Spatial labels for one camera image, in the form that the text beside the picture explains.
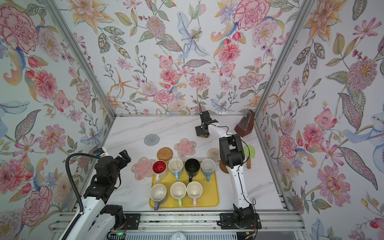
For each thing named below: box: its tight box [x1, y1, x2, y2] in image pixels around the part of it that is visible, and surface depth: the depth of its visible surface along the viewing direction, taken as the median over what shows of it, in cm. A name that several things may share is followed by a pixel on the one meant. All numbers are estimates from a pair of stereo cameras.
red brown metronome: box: [234, 109, 255, 138], surface depth 105 cm
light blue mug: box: [168, 158, 184, 181], surface depth 86 cm
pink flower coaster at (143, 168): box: [131, 157, 156, 181], surface depth 95 cm
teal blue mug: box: [200, 158, 216, 182], surface depth 86 cm
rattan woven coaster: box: [157, 147, 174, 162], surface depth 100 cm
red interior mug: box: [151, 160, 168, 183], surface depth 87 cm
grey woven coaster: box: [143, 133, 160, 146], surface depth 109 cm
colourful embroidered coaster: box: [207, 147, 221, 162], surface depth 100 cm
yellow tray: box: [149, 161, 220, 208], surface depth 83 cm
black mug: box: [184, 158, 201, 183], surface depth 87 cm
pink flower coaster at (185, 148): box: [174, 138, 197, 158], surface depth 103 cm
